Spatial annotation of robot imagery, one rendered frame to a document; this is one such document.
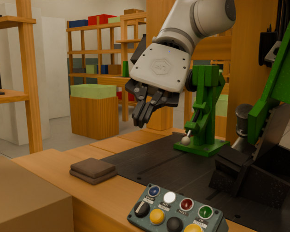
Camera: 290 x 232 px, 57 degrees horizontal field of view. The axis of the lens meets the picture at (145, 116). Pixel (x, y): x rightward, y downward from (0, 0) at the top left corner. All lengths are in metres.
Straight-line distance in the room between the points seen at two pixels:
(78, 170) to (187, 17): 0.43
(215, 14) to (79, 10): 8.75
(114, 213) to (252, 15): 0.73
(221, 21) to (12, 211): 0.50
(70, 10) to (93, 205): 8.60
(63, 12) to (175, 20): 8.34
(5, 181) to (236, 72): 0.75
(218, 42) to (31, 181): 0.82
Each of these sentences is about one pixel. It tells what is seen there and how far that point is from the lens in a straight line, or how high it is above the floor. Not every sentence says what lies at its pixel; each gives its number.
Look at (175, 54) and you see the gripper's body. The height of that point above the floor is 1.20.
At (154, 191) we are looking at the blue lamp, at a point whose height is 0.95.
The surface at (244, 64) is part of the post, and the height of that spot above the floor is 1.17.
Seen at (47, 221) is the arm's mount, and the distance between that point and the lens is 0.54.
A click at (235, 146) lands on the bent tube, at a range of 0.64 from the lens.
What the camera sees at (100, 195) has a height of 0.90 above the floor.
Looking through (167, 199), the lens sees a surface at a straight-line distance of 0.49.
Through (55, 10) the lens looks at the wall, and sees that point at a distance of 8.73.
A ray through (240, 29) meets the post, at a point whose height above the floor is 1.28.
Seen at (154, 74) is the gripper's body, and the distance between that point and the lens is 0.50.
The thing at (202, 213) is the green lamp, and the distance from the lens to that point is 0.46.
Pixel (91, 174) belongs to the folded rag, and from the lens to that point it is 0.65.
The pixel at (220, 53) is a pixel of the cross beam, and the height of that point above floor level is 1.21.
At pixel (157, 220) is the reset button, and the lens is 0.47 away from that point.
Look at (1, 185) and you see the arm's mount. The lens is 0.63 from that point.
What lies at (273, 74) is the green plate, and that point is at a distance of 0.55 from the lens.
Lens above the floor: 1.19
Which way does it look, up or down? 12 degrees down
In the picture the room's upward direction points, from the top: straight up
